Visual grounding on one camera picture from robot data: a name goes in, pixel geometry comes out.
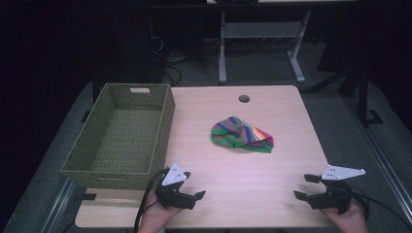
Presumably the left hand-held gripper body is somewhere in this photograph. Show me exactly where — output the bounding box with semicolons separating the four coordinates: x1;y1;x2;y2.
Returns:
154;162;197;211

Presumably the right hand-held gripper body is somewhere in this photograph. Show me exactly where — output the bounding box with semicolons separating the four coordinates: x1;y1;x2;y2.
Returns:
305;164;366;216

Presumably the striped knitted pet sweater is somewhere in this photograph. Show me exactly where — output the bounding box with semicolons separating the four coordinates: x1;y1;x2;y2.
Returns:
210;116;275;154

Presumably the person's left hand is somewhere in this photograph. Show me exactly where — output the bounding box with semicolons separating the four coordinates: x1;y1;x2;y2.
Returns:
137;193;183;233

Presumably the person's right hand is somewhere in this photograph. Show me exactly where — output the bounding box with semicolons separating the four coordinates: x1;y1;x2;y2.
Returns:
320;199;369;233

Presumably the green woven basket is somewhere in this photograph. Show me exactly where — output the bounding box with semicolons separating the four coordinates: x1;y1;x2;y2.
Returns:
60;83;176;191

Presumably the black metal stand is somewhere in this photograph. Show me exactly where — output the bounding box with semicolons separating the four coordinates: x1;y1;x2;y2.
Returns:
302;62;385;128

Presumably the dark computer tower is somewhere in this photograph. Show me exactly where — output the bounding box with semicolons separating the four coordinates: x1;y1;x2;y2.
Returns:
95;13;165;85

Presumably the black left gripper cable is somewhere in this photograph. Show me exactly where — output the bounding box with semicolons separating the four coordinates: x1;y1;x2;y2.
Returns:
133;168;170;233

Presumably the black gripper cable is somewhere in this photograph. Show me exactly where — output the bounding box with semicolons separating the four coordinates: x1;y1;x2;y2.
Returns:
350;185;412;231
133;168;170;233

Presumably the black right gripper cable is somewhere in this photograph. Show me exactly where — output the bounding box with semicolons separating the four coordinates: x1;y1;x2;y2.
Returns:
350;185;412;231

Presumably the tangle of floor cables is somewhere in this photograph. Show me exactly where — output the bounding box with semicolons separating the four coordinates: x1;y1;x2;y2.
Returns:
152;33;222;87

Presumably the grey metal desk frame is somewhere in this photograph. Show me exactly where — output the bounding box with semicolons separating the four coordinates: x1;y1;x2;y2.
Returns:
218;9;313;84

